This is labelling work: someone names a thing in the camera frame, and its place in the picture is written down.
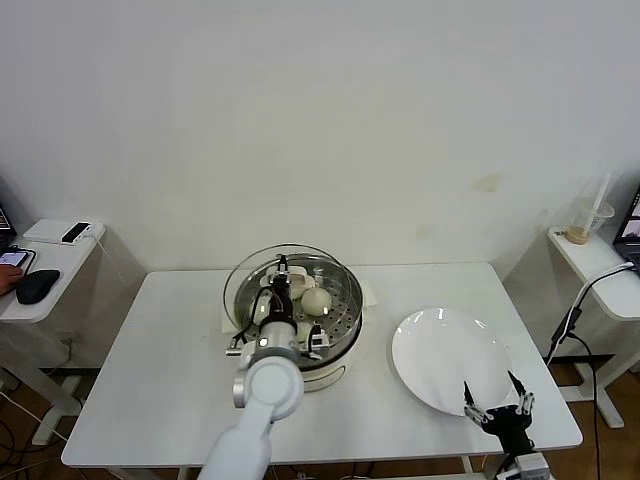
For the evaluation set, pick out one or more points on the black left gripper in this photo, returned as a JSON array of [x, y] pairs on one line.
[[282, 305]]

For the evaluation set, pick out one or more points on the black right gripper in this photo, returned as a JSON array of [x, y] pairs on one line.
[[510, 427]]

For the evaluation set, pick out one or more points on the round glass pot lid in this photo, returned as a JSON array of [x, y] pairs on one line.
[[300, 274]]

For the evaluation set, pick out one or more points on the white steamed baozi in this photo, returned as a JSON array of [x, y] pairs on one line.
[[316, 302], [259, 315], [304, 332]]

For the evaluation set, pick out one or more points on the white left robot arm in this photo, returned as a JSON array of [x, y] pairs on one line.
[[270, 390]]

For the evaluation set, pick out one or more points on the stainless steel steamer basket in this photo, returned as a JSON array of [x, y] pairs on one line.
[[345, 310]]

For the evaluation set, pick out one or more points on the person's hand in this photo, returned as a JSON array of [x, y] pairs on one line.
[[9, 279]]

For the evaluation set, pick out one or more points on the round white plate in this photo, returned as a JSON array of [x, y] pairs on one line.
[[440, 350]]

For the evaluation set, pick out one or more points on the clear plastic drink cup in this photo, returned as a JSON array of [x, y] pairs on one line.
[[582, 222]]

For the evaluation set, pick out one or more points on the small black screen device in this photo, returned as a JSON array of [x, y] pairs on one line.
[[75, 233]]

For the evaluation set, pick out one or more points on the open black laptop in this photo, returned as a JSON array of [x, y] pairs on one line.
[[4, 220], [631, 225]]

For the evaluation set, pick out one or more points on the flat white box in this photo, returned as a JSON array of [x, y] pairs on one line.
[[42, 232]]

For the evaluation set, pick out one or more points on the black computer mouse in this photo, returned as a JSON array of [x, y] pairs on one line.
[[37, 286]]

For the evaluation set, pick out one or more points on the smartphone with lit screen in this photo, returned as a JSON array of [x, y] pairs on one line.
[[14, 257]]

